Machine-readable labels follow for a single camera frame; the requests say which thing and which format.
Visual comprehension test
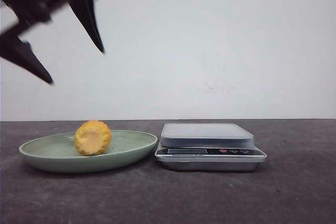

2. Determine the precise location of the green shallow plate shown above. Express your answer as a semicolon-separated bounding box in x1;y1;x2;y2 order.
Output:
19;130;158;173

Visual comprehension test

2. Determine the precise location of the silver digital kitchen scale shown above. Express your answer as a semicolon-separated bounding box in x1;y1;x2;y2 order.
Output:
155;123;267;172

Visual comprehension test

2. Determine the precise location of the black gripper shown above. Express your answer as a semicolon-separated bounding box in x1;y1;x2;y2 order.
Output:
1;0;105;84

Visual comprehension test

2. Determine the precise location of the yellow corn cob piece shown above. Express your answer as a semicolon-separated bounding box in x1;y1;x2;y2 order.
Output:
74;120;112;156

